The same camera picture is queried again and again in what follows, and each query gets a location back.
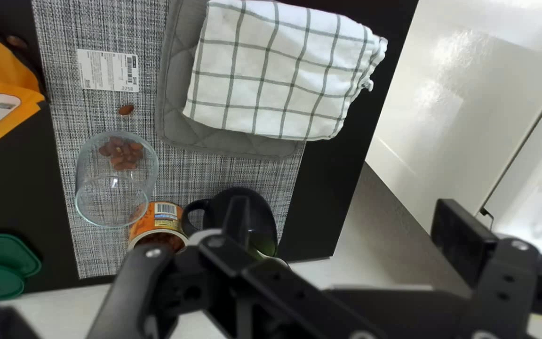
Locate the white printed label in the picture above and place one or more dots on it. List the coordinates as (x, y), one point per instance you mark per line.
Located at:
(107, 70)

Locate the green lunchbox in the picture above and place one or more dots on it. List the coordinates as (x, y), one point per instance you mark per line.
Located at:
(0, 260)

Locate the single brown almond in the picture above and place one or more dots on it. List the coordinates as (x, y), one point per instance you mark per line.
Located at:
(126, 109)

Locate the clear glass bowl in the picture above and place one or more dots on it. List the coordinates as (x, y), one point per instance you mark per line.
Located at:
(94, 200)

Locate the small red object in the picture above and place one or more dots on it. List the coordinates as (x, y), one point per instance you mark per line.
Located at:
(122, 152)

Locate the grey woven placemat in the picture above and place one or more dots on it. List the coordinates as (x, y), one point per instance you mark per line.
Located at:
(220, 169)

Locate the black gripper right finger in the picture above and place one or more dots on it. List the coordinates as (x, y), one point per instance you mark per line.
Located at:
(502, 275)

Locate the white checked dish towel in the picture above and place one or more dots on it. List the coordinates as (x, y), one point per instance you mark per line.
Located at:
(276, 68)

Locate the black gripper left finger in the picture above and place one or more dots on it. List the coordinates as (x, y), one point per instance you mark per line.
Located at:
(176, 288)

